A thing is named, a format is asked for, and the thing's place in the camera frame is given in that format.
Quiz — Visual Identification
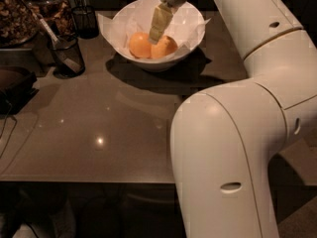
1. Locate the black mesh cup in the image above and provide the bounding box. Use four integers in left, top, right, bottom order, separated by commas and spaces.
71, 6, 99, 39
48, 36, 85, 78

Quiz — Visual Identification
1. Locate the dark brown tray device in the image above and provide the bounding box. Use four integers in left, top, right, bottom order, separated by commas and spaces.
0, 65, 37, 115

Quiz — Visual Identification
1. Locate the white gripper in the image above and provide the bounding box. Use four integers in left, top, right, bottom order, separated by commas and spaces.
149, 0, 187, 44

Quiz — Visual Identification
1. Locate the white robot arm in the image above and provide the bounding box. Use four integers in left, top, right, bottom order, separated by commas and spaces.
170, 0, 317, 238

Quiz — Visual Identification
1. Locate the black cable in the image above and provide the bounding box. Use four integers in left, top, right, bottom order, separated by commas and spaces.
0, 99, 18, 161

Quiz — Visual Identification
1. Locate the far black mesh cup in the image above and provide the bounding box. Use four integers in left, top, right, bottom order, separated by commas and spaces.
71, 6, 99, 39

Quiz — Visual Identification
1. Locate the white ceramic bowl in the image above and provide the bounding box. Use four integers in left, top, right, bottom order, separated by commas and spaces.
111, 0, 206, 73

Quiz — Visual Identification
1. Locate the orange fruit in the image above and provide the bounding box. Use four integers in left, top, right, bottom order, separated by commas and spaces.
151, 36, 178, 59
129, 32, 152, 59

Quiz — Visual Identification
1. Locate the near black mesh cup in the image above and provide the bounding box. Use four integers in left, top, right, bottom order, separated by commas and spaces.
48, 36, 85, 78

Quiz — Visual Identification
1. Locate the large glass snack jar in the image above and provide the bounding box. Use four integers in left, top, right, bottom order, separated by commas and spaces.
0, 0, 39, 49

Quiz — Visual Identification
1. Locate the silver serving spoon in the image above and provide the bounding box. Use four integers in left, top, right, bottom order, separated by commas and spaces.
4, 0, 81, 74

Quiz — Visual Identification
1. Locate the white shoe under table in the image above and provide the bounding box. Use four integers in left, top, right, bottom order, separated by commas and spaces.
49, 200, 76, 238

